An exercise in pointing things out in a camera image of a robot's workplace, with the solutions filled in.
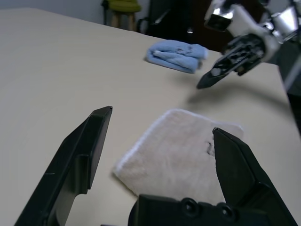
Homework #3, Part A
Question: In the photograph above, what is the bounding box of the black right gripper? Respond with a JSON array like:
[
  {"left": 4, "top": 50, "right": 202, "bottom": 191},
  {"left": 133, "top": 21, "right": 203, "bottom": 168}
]
[{"left": 196, "top": 32, "right": 271, "bottom": 89}]

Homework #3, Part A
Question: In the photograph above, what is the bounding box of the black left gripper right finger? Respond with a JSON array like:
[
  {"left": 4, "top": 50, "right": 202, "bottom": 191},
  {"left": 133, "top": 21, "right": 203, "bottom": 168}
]
[{"left": 212, "top": 127, "right": 299, "bottom": 226}]

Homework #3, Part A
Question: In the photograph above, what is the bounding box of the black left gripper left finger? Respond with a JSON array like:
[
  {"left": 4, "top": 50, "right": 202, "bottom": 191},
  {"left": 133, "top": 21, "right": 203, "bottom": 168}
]
[{"left": 14, "top": 105, "right": 113, "bottom": 226}]

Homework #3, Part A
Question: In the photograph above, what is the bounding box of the beige towel with white trim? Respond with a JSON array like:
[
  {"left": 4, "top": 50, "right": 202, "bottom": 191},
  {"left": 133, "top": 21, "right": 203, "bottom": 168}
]
[{"left": 112, "top": 108, "right": 244, "bottom": 204}]

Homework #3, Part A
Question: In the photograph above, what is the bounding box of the folded blue towel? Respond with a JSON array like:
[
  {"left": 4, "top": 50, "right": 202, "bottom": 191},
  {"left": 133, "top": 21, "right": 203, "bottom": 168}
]
[{"left": 145, "top": 40, "right": 208, "bottom": 74}]

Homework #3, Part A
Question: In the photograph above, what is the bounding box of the black office chair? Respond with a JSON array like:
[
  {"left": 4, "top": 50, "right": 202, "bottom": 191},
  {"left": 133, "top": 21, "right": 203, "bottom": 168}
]
[{"left": 136, "top": 0, "right": 230, "bottom": 52}]

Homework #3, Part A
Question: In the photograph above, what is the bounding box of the green cushion wooden stool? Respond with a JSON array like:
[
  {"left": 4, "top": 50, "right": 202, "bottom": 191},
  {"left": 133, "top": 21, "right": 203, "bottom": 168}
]
[{"left": 108, "top": 0, "right": 143, "bottom": 32}]

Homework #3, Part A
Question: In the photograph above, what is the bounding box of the black tripod stand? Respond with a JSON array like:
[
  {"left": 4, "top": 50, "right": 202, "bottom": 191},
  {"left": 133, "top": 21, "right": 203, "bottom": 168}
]
[{"left": 101, "top": 0, "right": 111, "bottom": 26}]

